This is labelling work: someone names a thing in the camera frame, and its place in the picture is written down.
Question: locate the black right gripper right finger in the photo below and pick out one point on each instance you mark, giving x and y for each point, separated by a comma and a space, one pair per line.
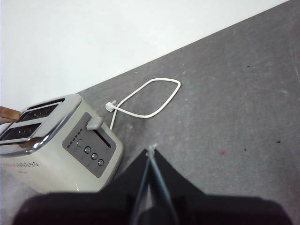
211, 211

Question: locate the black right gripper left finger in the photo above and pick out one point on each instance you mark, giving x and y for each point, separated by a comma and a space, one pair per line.
98, 208

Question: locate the brown toasted bread slice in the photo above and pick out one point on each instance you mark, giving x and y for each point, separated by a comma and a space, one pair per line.
8, 114

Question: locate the cream toaster with chrome top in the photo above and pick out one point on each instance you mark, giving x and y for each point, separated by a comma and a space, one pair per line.
54, 168

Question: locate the grey toaster lever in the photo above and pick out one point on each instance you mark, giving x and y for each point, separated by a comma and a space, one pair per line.
95, 123

